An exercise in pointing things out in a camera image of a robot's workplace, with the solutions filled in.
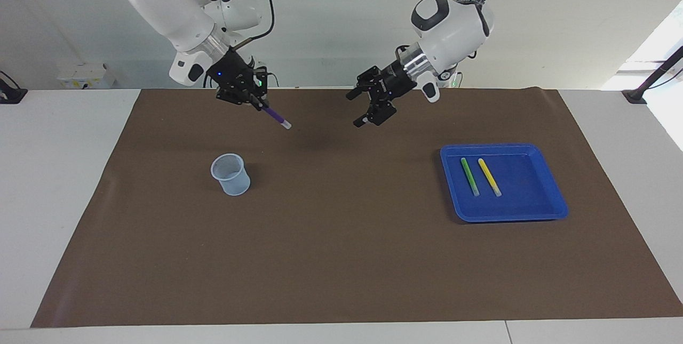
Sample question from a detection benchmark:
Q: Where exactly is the green marker pen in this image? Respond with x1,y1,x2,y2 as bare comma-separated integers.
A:
460,157,480,197

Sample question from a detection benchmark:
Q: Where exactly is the black slanted pole mount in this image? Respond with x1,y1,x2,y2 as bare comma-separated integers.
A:
622,45,683,105

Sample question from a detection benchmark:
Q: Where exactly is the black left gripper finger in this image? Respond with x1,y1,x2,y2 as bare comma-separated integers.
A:
346,66,380,101
353,100,398,127

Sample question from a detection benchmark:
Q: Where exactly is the brown table mat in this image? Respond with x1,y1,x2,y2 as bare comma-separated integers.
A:
30,87,683,329

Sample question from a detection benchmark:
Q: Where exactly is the yellow marker pen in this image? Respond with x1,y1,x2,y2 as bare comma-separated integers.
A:
477,158,503,197

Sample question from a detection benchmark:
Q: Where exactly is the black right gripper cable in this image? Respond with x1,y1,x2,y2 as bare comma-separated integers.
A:
229,0,276,51

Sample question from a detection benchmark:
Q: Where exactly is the blue plastic tray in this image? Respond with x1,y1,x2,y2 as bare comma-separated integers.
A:
440,143,569,223

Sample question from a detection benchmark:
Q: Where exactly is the purple marker pen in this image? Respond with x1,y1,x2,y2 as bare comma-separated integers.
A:
260,105,292,130

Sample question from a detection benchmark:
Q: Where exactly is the translucent plastic cup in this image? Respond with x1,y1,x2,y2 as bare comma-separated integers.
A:
210,153,251,197

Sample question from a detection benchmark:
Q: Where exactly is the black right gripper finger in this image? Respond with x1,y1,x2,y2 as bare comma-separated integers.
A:
216,88,262,111
252,67,269,107

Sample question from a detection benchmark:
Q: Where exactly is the white power strip box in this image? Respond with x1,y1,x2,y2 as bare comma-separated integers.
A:
57,63,116,90

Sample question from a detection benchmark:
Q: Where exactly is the black desk clamp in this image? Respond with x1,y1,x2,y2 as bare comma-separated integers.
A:
0,70,28,105

